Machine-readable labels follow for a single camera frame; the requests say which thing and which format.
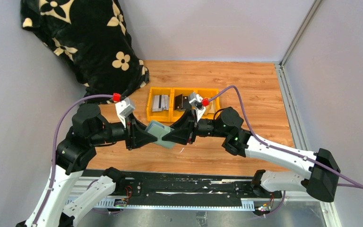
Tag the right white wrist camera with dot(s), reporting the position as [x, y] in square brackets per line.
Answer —
[195, 100]

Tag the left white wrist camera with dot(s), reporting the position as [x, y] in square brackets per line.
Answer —
[123, 109]

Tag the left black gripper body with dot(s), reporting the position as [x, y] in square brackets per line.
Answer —
[130, 135]

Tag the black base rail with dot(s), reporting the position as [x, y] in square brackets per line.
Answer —
[170, 191]

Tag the black floral blanket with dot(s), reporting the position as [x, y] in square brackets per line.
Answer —
[91, 37]

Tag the silver cards stack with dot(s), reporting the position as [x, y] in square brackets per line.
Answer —
[160, 103]

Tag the aluminium frame post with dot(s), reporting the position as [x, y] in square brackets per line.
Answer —
[301, 30]

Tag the middle yellow plastic bin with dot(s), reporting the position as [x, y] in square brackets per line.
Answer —
[177, 91]

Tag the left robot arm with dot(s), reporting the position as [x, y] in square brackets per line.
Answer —
[71, 157]

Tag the left yellow plastic bin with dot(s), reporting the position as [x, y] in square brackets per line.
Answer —
[163, 116]

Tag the green card holder wallet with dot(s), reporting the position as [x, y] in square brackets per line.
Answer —
[159, 130]

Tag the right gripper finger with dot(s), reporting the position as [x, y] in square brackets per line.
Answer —
[178, 135]
[187, 119]

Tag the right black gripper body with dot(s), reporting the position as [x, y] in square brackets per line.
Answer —
[193, 129]

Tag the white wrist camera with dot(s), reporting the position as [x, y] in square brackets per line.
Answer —
[195, 100]
[123, 109]

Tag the black cards stack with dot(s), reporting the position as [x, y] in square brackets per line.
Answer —
[181, 103]

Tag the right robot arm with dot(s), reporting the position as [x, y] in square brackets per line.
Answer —
[315, 173]

